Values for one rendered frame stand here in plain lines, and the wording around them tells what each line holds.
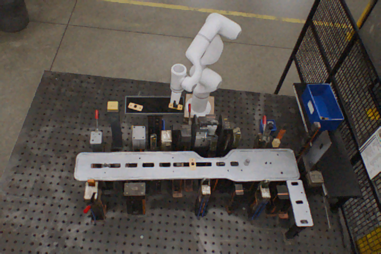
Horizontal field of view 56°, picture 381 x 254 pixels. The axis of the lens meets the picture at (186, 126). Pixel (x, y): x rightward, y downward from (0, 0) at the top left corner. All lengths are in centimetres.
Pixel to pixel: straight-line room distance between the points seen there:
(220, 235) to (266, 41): 285
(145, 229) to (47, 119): 112
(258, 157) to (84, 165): 108
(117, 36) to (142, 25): 35
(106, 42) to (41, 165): 212
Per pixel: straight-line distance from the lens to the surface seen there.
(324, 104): 271
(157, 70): 403
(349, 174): 246
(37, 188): 258
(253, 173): 226
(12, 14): 455
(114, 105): 226
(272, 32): 477
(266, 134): 230
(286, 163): 236
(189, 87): 198
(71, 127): 277
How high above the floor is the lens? 294
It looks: 55 degrees down
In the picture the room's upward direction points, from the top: 8 degrees clockwise
